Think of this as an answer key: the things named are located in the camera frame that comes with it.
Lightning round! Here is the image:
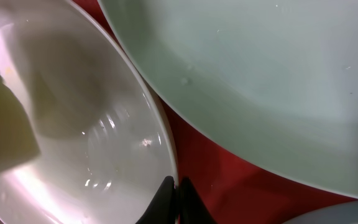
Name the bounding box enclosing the red plastic tray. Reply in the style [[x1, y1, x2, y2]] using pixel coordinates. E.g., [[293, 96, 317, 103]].
[[0, 0, 357, 224]]

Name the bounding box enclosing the teal plate top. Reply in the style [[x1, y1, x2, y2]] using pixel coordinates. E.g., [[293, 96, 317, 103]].
[[100, 0, 358, 198]]

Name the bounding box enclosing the white plate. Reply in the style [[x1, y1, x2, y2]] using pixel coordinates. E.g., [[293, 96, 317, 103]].
[[0, 1, 177, 223]]

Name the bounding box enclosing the teal plate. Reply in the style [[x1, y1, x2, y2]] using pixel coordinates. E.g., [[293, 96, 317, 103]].
[[284, 201, 358, 224], [100, 0, 358, 198]]

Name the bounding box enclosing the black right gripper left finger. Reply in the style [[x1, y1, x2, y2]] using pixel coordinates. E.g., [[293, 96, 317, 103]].
[[136, 176, 177, 224]]

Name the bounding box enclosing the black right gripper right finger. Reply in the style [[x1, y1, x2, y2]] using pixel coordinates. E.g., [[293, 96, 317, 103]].
[[179, 177, 217, 224]]

